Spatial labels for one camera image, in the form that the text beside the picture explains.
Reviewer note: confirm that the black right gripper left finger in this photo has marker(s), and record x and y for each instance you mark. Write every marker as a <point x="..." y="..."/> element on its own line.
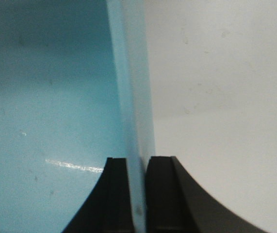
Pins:
<point x="107" y="209"/>

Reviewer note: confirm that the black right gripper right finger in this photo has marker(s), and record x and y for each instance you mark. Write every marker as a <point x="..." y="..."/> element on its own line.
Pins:
<point x="176" y="203"/>

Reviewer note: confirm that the light blue plastic box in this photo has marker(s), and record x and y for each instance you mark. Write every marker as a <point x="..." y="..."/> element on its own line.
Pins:
<point x="74" y="91"/>

